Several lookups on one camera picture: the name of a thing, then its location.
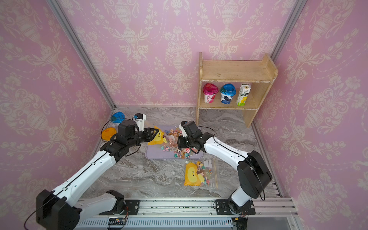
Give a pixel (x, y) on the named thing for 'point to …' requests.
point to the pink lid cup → (210, 90)
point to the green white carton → (245, 89)
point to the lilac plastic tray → (154, 151)
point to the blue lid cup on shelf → (227, 91)
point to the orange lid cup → (107, 133)
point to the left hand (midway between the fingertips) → (158, 131)
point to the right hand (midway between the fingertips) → (178, 142)
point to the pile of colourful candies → (184, 153)
